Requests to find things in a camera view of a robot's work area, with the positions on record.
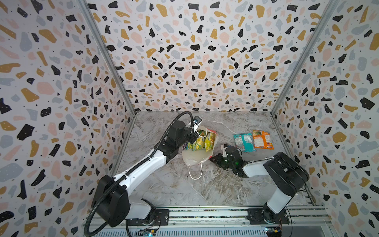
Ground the red paper gift bag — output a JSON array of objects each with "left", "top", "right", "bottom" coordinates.
[{"left": 182, "top": 126, "right": 218, "bottom": 180}]

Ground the yellow green snack packet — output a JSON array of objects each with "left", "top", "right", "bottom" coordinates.
[{"left": 204, "top": 132, "right": 216, "bottom": 152}]

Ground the orange snack packet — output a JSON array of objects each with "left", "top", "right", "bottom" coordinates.
[{"left": 252, "top": 130, "right": 274, "bottom": 150}]

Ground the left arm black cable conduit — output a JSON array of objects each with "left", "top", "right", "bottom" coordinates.
[{"left": 83, "top": 111, "right": 193, "bottom": 237}]

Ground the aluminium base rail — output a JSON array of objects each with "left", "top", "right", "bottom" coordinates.
[{"left": 97, "top": 206, "right": 338, "bottom": 237}]

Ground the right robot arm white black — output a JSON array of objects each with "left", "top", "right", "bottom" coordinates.
[{"left": 210, "top": 146, "right": 310, "bottom": 224}]

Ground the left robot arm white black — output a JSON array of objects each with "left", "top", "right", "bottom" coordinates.
[{"left": 85, "top": 116, "right": 202, "bottom": 230}]

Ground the right corner aluminium post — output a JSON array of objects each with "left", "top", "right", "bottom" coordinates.
[{"left": 270, "top": 0, "right": 341, "bottom": 115}]

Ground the corner aluminium post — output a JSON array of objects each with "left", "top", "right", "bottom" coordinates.
[
  {"left": 270, "top": 0, "right": 341, "bottom": 115},
  {"left": 76, "top": 0, "right": 137, "bottom": 115}
]

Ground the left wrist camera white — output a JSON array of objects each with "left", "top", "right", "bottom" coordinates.
[{"left": 191, "top": 116, "right": 202, "bottom": 132}]

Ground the left corner aluminium post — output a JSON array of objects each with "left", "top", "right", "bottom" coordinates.
[{"left": 76, "top": 0, "right": 137, "bottom": 115}]

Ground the right circuit board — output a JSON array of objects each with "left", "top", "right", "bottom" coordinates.
[{"left": 265, "top": 227, "right": 282, "bottom": 237}]

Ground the circuit board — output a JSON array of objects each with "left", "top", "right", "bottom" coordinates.
[
  {"left": 136, "top": 228, "right": 157, "bottom": 237},
  {"left": 265, "top": 227, "right": 282, "bottom": 237}
]

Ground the left circuit board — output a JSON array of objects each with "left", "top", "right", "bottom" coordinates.
[{"left": 136, "top": 228, "right": 157, "bottom": 237}]

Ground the teal snack packet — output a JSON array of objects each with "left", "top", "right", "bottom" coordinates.
[{"left": 233, "top": 133, "right": 256, "bottom": 152}]

